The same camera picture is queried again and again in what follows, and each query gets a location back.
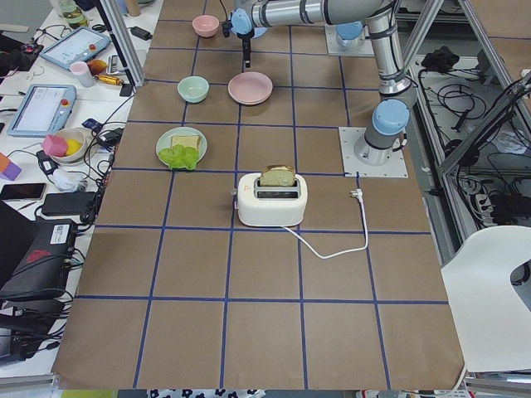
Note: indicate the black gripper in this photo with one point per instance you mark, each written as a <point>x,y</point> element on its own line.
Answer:
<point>246,41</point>

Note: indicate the pink plate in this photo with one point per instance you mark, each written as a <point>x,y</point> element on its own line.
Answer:
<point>250,82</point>

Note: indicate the blue plate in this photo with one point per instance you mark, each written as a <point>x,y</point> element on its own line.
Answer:
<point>259,31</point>

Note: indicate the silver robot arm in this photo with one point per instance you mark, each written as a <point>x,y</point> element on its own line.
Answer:
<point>392,114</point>

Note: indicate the cream white plate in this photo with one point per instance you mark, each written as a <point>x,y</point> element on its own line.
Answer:
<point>250,100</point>

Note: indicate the pink bowl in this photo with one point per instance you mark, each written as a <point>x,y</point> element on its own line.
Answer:
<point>206,25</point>

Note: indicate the green bowl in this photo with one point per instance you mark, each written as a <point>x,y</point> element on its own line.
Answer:
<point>193,89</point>

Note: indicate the bread slice on plate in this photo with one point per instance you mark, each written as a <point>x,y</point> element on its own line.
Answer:
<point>191,141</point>

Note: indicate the black power adapter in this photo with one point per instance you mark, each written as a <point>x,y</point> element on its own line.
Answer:
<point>141,33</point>

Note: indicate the green plate with food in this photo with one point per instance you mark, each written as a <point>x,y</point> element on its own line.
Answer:
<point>165,140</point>

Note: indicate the green lettuce leaf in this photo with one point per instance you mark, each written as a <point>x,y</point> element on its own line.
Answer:
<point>179,157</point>

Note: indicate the toast slice in toaster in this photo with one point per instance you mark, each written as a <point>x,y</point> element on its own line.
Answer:
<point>277,176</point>

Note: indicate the orange metal cylinder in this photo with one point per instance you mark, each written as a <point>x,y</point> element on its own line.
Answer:
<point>109,79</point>

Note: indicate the white toaster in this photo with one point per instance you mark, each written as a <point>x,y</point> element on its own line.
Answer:
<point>270,206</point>

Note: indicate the pink plastic cup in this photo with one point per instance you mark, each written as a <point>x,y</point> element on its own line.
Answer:
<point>81,71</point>

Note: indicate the far teach pendant tablet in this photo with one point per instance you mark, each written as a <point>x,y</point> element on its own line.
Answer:
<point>83,44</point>

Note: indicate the teach pendant tablet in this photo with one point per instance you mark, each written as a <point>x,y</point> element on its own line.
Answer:
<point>83,44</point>
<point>44,110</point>

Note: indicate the glass bottle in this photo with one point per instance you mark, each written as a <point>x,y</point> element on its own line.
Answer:
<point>73,14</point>

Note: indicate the beige bowl with toys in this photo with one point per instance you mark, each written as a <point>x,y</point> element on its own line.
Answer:
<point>77,140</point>

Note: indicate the yellow toy fruit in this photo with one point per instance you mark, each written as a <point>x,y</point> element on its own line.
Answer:
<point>73,146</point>

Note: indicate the near teach pendant tablet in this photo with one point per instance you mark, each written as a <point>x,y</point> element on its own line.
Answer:
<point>44,110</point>

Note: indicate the pink toy block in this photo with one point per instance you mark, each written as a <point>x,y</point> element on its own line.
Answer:
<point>54,146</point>

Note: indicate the black smartphone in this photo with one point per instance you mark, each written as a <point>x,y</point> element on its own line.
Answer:
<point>23,191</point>

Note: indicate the purple toy block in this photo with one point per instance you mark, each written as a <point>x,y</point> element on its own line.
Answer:
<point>8,169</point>

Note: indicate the black computer box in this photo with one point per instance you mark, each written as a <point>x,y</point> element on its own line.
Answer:
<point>33,259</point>

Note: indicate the white chair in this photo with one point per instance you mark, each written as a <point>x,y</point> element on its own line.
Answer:
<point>491,320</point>

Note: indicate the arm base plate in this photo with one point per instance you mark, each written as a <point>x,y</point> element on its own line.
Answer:
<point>361,160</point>
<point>358,47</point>

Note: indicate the aluminium frame post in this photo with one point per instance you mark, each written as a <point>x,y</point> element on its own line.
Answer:
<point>119,34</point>

